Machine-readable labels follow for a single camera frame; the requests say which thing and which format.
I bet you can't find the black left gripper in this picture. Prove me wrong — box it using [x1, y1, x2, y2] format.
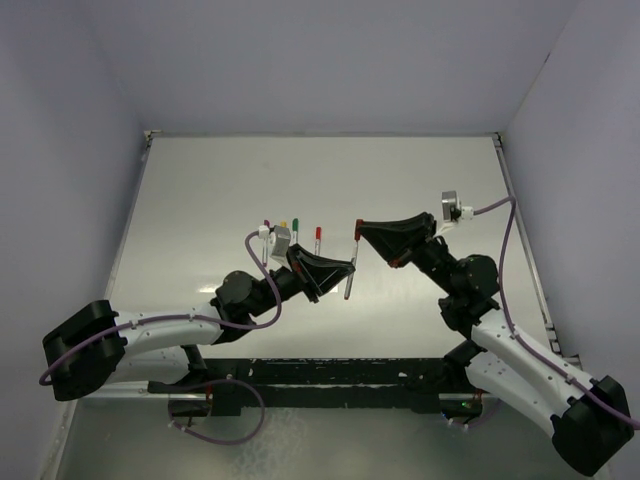
[248, 243, 353, 317]

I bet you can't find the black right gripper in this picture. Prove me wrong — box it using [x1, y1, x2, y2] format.
[357, 212, 458, 295]

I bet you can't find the white pen brown tip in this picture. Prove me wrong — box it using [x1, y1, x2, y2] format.
[343, 219, 363, 301]

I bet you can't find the brown pen cap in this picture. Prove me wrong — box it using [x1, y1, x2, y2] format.
[354, 219, 363, 243]

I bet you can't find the white pen green end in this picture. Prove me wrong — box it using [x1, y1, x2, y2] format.
[292, 217, 299, 244]

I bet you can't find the white pen purple end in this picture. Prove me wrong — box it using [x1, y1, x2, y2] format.
[260, 224, 270, 267]

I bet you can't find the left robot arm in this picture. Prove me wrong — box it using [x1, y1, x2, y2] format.
[38, 245, 355, 402]

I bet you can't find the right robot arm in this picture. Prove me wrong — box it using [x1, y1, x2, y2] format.
[355, 212, 634, 477]

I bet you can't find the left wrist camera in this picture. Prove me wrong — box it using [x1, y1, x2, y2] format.
[258, 225, 292, 268]

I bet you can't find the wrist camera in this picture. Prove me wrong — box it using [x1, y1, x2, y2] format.
[436, 190, 474, 236]
[258, 225, 292, 268]

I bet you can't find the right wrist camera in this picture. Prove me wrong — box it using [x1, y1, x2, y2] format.
[436, 190, 474, 236]

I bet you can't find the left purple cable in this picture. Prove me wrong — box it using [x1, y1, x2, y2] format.
[38, 229, 282, 387]

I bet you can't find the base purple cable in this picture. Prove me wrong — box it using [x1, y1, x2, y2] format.
[167, 375, 268, 445]

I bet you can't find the black base frame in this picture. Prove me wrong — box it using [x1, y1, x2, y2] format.
[147, 343, 483, 422]

